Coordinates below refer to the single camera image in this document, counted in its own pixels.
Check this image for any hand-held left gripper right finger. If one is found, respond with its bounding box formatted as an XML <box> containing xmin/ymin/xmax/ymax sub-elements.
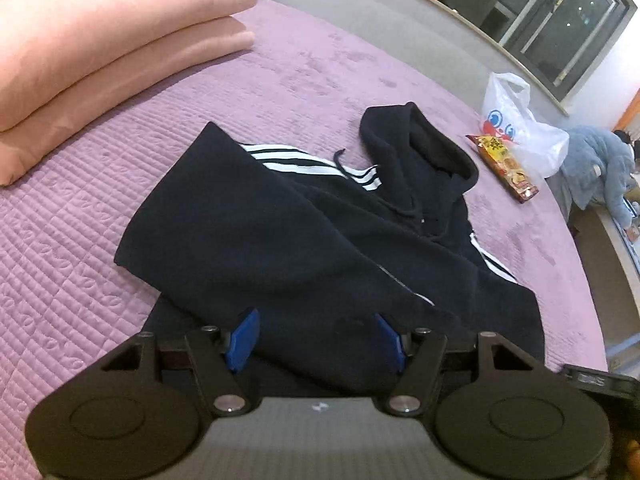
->
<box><xmin>373</xmin><ymin>312</ymin><xmax>542</xmax><ymax>418</ymax></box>

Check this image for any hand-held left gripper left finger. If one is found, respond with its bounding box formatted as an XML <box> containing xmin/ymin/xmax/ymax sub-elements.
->
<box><xmin>102</xmin><ymin>307</ymin><xmax>262</xmax><ymax>417</ymax></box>

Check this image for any black hoodie with white stripes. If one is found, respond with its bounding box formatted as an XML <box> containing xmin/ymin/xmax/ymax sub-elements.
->
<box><xmin>113</xmin><ymin>102</ymin><xmax>546</xmax><ymax>397</ymax></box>

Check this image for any long white desk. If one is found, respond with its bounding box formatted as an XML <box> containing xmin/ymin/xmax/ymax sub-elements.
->
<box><xmin>570</xmin><ymin>200</ymin><xmax>640</xmax><ymax>361</ymax></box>

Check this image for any purple quilted bedspread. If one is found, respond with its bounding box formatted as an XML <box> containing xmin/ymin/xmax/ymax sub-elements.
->
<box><xmin>0</xmin><ymin>0</ymin><xmax>608</xmax><ymax>480</ymax></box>

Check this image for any red yellow snack packet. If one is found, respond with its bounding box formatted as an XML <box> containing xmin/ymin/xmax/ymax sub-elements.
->
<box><xmin>465</xmin><ymin>134</ymin><xmax>541</xmax><ymax>204</ymax></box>

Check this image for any white plastic bag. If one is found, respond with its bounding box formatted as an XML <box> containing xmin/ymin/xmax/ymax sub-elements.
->
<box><xmin>480</xmin><ymin>71</ymin><xmax>571</xmax><ymax>179</ymax></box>

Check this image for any folded pink quilt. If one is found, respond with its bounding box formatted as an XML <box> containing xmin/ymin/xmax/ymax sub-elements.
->
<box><xmin>0</xmin><ymin>0</ymin><xmax>264</xmax><ymax>187</ymax></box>

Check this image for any dark framed window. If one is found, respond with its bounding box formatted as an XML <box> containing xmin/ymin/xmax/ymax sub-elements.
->
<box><xmin>369</xmin><ymin>0</ymin><xmax>639</xmax><ymax>103</ymax></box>

